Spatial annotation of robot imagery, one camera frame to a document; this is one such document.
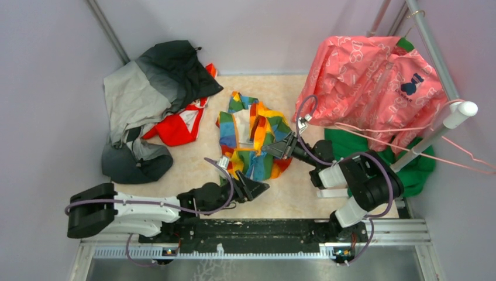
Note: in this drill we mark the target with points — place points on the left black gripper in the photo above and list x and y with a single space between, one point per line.
250 188

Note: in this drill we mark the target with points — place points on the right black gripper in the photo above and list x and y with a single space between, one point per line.
281 148

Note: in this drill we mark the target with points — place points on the rainbow striped jacket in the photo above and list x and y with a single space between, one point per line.
244 128

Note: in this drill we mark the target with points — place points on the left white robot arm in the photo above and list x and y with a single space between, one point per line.
103 210

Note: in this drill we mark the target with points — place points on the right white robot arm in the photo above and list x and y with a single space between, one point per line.
366 175

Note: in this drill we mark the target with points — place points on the pink patterned jacket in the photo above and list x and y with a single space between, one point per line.
371 83

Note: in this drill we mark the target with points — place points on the grey black jacket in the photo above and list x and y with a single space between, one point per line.
134 107

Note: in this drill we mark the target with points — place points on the red white garment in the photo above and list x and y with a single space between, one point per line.
180 125

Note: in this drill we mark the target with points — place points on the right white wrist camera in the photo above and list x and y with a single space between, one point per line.
302 123

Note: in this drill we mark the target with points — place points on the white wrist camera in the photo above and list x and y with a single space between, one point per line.
302 123
223 162

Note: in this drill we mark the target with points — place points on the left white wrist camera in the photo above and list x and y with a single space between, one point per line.
223 162

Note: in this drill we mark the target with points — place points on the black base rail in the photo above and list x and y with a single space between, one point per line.
255 236

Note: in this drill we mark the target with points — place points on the pink wire hanger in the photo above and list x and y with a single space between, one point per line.
460 111

